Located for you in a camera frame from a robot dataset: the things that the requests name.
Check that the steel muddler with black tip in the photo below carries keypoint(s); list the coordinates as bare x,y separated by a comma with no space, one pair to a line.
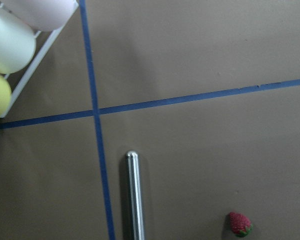
135,195

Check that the red strawberry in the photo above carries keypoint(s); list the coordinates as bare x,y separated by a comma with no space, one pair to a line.
240,225

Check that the pink cup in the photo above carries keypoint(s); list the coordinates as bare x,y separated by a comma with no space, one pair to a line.
43,15

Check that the white cup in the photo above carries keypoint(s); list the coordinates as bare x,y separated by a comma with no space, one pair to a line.
17,43

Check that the wire cup rack wooden handle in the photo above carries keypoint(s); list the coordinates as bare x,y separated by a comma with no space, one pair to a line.
34,63

